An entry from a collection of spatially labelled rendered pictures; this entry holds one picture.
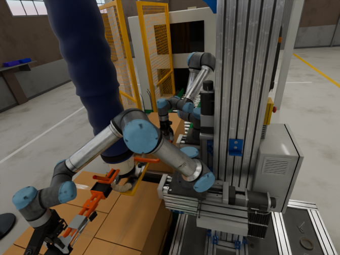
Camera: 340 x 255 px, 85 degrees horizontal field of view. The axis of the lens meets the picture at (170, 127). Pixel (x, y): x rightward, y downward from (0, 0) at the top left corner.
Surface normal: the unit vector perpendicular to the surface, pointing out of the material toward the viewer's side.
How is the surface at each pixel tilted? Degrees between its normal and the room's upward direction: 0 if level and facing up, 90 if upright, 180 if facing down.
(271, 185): 90
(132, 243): 0
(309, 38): 90
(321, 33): 90
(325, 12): 90
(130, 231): 0
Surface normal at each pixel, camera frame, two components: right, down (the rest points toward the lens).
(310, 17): -0.26, 0.52
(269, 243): -0.10, -0.86
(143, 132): 0.26, 0.37
